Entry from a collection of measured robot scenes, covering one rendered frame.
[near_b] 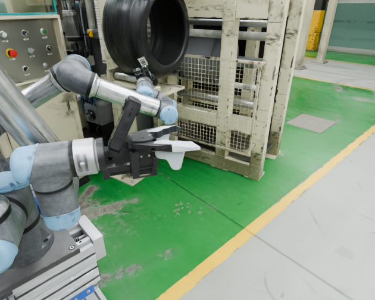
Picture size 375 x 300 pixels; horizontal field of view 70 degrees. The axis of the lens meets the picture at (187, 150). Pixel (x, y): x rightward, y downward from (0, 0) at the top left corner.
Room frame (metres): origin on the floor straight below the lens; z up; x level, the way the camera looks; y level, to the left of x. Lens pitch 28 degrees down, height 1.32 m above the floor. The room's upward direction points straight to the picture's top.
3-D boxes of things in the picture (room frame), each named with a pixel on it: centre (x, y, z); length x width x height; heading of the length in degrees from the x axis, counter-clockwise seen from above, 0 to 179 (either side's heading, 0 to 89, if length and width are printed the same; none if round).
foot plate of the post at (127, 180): (2.01, 0.50, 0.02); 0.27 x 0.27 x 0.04; 57
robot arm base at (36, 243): (0.54, 0.46, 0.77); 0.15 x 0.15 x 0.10
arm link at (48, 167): (0.46, 0.28, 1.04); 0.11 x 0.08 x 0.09; 107
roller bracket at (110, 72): (1.98, 0.42, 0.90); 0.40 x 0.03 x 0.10; 147
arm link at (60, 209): (0.48, 0.28, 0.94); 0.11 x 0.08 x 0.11; 17
